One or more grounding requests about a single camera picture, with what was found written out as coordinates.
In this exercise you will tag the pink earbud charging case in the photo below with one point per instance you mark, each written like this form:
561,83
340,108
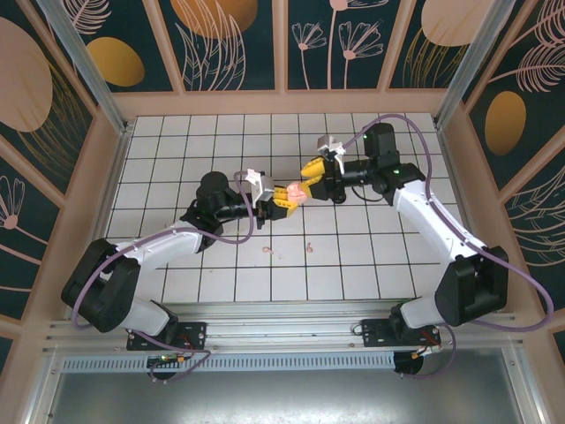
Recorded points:
296,194

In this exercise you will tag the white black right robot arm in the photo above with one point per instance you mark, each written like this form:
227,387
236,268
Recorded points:
432,221

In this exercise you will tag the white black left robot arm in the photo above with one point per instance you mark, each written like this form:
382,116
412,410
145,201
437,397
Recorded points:
167,247

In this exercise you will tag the small circuit board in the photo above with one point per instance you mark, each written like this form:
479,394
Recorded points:
165,360

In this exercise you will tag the grey metal sheet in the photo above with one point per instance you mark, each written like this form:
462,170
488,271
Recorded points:
282,397

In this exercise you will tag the black round disc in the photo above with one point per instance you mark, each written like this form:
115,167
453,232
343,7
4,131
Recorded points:
404,364

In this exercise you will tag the aluminium table side rail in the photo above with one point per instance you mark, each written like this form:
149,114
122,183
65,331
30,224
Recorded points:
457,176
105,212

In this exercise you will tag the aluminium frame post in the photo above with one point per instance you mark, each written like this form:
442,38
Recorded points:
92,66
462,66

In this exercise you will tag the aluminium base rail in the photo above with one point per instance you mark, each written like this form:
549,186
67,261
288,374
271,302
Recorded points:
282,329

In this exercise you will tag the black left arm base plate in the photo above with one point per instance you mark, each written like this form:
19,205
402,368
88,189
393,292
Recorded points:
194,331

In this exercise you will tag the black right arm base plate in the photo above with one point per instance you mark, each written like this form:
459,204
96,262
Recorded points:
375,333

